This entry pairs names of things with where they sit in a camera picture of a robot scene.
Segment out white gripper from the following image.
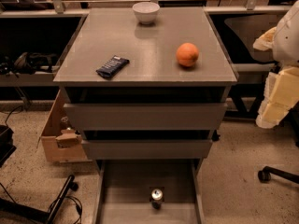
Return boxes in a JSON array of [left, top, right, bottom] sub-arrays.
[[253, 27, 299, 129]]

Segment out redbull can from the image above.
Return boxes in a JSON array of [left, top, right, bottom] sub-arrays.
[[150, 189, 164, 209]]

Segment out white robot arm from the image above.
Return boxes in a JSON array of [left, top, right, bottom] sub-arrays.
[[253, 1, 299, 129]]

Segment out grey drawer cabinet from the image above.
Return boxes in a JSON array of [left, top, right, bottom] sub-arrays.
[[52, 6, 239, 165]]

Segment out grey middle drawer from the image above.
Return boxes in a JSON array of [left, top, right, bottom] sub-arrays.
[[82, 140, 212, 160]]

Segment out grey drawer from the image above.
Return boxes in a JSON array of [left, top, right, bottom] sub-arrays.
[[82, 140, 212, 160], [93, 160, 205, 224], [64, 103, 227, 131]]

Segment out grey top drawer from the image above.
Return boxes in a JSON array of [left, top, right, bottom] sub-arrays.
[[64, 103, 227, 131]]

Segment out grey bottom drawer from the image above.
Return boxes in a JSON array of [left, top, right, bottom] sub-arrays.
[[93, 160, 205, 224]]

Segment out black office chair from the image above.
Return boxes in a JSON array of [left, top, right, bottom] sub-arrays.
[[223, 13, 299, 185]]

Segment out orange fruit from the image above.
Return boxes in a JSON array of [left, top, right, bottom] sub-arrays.
[[176, 43, 199, 67]]

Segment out white bowl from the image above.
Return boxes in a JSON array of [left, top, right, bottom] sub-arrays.
[[132, 2, 160, 24]]

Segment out dark blue snack bar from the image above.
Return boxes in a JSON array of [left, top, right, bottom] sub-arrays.
[[96, 55, 130, 78]]

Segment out cardboard box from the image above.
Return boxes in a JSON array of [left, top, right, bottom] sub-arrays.
[[40, 92, 88, 162]]

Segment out black headphones on shelf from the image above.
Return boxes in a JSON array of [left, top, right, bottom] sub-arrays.
[[0, 52, 58, 76]]

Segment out black box at left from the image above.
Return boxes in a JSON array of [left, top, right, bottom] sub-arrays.
[[0, 125, 16, 167]]

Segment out black stand with cables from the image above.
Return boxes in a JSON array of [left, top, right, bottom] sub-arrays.
[[0, 174, 84, 224]]

